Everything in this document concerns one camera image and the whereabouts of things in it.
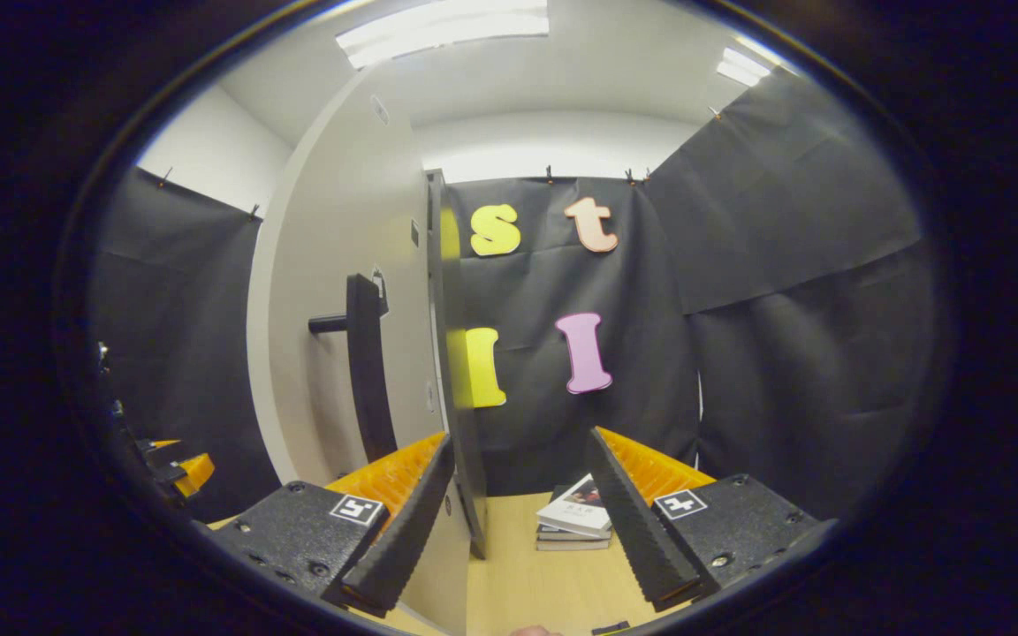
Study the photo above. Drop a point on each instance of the dark book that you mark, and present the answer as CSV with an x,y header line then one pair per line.
x,y
562,533

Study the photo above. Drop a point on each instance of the large ceiling light panel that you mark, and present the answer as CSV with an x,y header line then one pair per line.
x,y
447,31

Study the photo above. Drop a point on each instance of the grey book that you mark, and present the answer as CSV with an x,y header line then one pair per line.
x,y
566,545

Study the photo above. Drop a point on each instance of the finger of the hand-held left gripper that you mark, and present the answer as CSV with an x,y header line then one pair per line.
x,y
193,473
155,449

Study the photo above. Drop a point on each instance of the beige cabinet door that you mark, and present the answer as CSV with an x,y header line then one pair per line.
x,y
332,265

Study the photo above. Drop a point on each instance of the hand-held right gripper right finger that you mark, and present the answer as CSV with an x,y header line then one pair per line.
x,y
637,539

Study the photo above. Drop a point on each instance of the small ceiling light panel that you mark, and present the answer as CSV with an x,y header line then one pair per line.
x,y
743,66

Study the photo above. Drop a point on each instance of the white book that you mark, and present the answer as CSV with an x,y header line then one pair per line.
x,y
571,512

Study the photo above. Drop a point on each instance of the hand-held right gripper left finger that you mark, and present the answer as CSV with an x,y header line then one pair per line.
x,y
407,543

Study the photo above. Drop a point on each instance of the black backdrop cloth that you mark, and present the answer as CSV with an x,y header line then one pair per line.
x,y
783,371

